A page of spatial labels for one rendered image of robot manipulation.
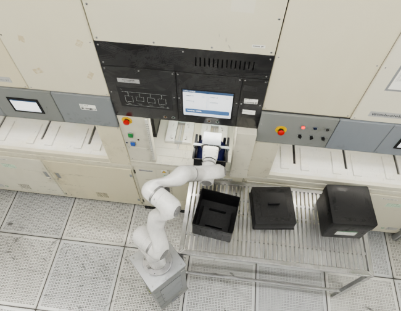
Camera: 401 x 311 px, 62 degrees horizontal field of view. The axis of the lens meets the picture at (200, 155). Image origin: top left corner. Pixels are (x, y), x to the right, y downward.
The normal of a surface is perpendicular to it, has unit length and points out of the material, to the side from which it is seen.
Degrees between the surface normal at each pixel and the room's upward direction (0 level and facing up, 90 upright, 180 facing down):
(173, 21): 91
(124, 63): 90
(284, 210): 0
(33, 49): 90
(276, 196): 0
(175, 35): 92
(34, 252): 0
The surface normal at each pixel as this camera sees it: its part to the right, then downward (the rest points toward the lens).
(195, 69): -0.11, 0.83
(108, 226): 0.01, -0.55
